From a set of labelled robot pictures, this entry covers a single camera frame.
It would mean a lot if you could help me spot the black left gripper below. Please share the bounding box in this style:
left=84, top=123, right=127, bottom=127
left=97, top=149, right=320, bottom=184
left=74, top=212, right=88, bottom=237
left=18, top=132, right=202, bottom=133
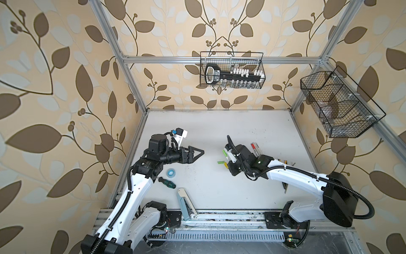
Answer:
left=159, top=144, right=204, bottom=166

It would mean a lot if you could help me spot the white marker green end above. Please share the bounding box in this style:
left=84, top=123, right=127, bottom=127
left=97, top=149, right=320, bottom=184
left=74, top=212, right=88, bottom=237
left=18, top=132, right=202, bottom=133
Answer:
left=223, top=148, right=229, bottom=160

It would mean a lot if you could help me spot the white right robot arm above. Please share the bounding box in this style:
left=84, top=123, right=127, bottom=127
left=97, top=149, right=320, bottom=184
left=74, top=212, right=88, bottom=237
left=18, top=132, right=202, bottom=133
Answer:
left=223, top=137, right=375, bottom=229

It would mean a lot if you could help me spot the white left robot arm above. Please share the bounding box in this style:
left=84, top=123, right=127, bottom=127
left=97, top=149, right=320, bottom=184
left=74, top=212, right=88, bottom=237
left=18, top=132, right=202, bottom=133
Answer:
left=80, top=128, right=204, bottom=254

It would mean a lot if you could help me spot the blue tape roll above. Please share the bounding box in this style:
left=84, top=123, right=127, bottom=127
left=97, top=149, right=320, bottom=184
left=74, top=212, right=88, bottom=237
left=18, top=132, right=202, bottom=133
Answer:
left=167, top=168, right=176, bottom=178

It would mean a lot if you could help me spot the green black screwdriver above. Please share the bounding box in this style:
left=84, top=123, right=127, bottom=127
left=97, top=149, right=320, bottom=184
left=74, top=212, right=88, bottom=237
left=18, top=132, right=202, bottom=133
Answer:
left=158, top=177, right=176, bottom=189

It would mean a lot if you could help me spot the blue white stapler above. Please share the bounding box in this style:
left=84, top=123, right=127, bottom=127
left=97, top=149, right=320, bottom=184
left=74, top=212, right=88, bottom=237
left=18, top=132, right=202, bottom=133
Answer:
left=177, top=188, right=198, bottom=221

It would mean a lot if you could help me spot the black socket holder tool set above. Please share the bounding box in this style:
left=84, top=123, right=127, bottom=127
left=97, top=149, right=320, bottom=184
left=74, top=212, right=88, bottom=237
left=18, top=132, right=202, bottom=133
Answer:
left=203, top=63, right=265, bottom=86

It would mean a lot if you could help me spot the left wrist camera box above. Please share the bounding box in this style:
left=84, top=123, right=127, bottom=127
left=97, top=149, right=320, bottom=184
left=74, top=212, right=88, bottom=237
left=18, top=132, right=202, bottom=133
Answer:
left=171, top=128, right=188, bottom=150

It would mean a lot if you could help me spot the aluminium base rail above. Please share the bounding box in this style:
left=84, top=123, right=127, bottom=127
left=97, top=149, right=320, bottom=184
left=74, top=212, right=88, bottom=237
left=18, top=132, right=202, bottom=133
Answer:
left=91, top=209, right=356, bottom=243

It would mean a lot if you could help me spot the black wire basket back wall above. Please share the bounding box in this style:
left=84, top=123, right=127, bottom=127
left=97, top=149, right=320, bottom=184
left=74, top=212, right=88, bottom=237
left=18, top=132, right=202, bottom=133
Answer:
left=199, top=51, right=266, bottom=90

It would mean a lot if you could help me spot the black wire basket wall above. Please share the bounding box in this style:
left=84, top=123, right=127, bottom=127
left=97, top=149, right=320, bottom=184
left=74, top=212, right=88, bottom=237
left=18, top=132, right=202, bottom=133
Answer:
left=199, top=51, right=266, bottom=90
left=300, top=66, right=387, bottom=138

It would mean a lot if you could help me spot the black wire basket right wall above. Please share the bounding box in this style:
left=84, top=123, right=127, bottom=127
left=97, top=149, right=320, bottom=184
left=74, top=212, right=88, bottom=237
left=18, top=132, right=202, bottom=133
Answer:
left=300, top=66, right=387, bottom=138

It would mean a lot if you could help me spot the aluminium frame corner post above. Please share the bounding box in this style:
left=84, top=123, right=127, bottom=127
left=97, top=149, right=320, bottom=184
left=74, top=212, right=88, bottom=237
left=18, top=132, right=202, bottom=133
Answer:
left=89, top=1, right=148, bottom=115

